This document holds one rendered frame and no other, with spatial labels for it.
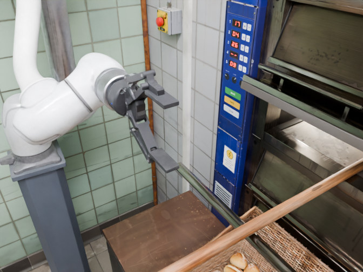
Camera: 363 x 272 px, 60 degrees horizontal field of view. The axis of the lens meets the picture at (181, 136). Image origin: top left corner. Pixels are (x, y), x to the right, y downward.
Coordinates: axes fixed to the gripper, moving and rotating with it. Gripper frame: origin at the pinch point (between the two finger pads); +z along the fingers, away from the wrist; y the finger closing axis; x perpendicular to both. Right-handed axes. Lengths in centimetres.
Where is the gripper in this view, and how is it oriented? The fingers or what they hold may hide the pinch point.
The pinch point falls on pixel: (169, 136)
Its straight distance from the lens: 56.8
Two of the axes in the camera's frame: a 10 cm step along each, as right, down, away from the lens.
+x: -8.4, 3.0, -4.5
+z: 5.4, 4.6, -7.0
